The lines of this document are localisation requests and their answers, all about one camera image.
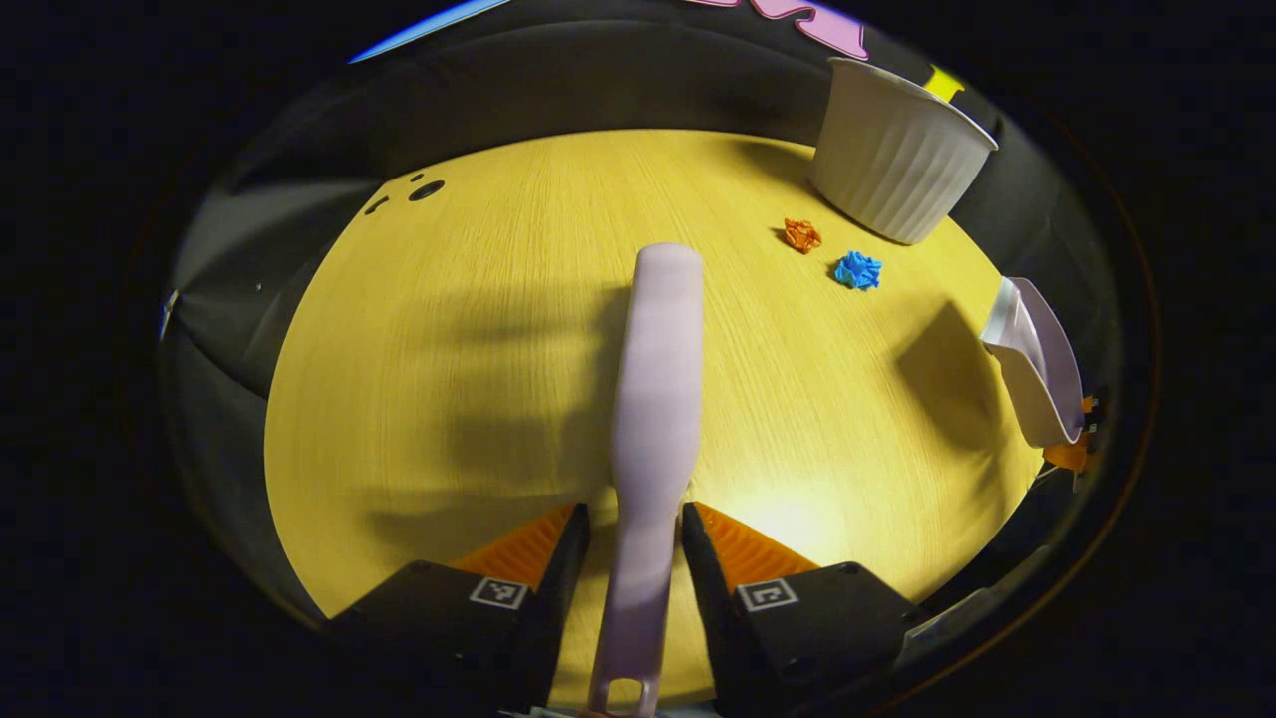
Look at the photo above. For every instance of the pale pink dustpan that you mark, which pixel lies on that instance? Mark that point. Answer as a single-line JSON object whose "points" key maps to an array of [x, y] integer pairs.
{"points": [[1042, 369]]}

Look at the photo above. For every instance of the wooden desktop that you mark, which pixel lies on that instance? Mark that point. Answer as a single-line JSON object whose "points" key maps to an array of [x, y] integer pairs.
{"points": [[449, 299]]}

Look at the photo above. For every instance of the white ribbed garbage bin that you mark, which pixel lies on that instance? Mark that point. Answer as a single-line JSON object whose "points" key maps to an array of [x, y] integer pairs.
{"points": [[887, 160]]}

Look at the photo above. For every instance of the orange paper trash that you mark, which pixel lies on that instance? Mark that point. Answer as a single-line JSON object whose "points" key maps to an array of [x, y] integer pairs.
{"points": [[801, 235]]}

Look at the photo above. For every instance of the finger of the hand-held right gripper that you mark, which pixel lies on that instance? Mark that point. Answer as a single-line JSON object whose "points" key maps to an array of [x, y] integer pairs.
{"points": [[1090, 406], [1069, 456]]}

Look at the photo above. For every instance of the black backdrop cloth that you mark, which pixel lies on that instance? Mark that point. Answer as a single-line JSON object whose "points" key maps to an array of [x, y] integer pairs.
{"points": [[598, 80]]}

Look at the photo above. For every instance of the blue paper trash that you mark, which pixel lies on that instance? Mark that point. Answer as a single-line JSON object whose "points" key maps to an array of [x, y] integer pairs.
{"points": [[858, 270]]}

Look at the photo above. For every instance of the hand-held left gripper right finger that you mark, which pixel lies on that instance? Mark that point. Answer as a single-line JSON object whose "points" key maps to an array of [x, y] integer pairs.
{"points": [[703, 598]]}

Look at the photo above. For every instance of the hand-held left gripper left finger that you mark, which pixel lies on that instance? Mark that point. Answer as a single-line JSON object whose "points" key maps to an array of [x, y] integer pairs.
{"points": [[560, 598]]}

